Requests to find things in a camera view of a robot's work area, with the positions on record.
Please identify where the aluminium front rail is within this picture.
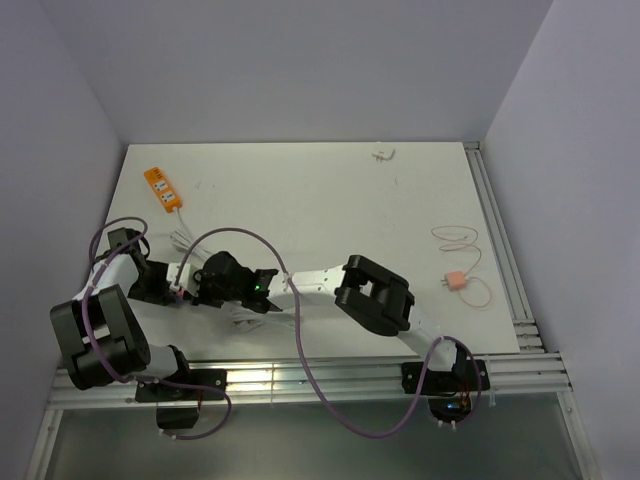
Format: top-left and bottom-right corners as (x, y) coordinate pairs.
(46, 353), (572, 410)

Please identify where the small white plug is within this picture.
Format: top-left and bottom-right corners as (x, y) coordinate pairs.
(371, 144), (395, 162)

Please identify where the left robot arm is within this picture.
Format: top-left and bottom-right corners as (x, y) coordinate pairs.
(50, 227), (195, 399)

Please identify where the aluminium rail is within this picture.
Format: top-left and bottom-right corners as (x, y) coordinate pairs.
(463, 142), (602, 479)
(46, 353), (572, 410)

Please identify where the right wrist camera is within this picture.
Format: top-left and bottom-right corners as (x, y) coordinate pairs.
(166, 263), (198, 296)

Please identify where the purple strip white cord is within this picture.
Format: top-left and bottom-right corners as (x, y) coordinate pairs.
(230, 305), (296, 331)

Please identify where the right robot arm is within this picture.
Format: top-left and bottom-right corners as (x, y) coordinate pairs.
(180, 251), (468, 390)

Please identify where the small pink charger plug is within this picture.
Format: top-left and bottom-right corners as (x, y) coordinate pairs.
(441, 271), (468, 291)

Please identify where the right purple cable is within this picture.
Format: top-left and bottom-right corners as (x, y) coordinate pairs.
(179, 227), (484, 439)

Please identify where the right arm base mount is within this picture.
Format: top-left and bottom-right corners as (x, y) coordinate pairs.
(420, 354), (491, 425)

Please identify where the aluminium right rail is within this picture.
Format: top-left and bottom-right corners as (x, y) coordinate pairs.
(463, 142), (602, 479)

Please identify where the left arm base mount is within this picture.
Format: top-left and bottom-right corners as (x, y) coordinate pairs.
(135, 369), (227, 431)

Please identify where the orange power strip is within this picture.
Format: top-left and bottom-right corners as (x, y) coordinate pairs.
(144, 167), (183, 213)

